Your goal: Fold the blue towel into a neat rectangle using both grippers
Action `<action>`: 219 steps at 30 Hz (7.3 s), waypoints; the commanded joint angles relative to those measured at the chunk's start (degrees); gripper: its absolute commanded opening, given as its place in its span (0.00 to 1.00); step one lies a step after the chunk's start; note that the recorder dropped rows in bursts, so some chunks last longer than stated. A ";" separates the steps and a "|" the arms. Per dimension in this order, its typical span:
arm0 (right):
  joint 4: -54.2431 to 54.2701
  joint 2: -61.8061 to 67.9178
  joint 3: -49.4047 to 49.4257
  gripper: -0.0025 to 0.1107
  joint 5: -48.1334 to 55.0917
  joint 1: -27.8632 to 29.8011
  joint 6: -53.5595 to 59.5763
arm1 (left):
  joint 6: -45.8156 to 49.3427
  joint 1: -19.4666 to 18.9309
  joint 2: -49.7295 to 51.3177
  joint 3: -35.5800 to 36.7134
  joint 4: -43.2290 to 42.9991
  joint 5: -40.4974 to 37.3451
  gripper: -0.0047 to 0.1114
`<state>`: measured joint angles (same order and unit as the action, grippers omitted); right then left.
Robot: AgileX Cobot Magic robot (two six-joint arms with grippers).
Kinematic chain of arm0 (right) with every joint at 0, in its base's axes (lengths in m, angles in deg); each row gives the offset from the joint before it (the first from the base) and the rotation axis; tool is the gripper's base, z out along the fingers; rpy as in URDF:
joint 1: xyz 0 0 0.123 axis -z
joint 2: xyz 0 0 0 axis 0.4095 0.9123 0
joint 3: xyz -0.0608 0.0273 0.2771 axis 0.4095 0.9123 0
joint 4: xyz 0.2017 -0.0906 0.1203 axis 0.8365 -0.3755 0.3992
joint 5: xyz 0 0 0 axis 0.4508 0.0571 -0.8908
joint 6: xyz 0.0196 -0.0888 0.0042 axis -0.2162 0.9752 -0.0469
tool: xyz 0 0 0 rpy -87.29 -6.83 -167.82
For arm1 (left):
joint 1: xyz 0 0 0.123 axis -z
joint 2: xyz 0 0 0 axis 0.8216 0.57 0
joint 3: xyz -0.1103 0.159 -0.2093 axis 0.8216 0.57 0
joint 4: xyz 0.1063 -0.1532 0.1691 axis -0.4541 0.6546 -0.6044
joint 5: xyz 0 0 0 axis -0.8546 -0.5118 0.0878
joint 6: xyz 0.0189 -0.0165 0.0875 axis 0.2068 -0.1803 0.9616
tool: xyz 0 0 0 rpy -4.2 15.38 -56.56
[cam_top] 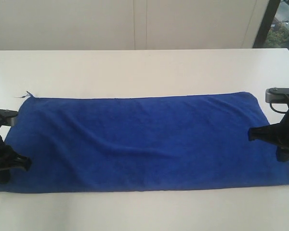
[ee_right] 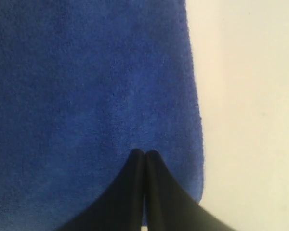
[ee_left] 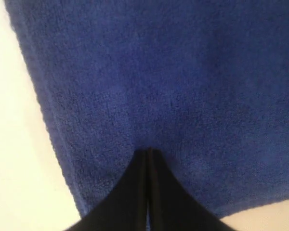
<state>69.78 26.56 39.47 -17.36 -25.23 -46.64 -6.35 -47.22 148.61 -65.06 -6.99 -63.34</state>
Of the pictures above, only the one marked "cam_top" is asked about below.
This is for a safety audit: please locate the blue towel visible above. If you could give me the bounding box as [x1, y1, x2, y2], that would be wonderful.
[0, 92, 289, 193]

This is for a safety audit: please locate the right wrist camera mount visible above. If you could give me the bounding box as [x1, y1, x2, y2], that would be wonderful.
[265, 87, 289, 104]

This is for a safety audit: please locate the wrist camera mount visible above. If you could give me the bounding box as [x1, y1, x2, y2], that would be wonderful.
[0, 109, 18, 127]
[265, 87, 289, 104]

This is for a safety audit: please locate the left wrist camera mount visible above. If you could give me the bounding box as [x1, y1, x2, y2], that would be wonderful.
[0, 109, 18, 127]

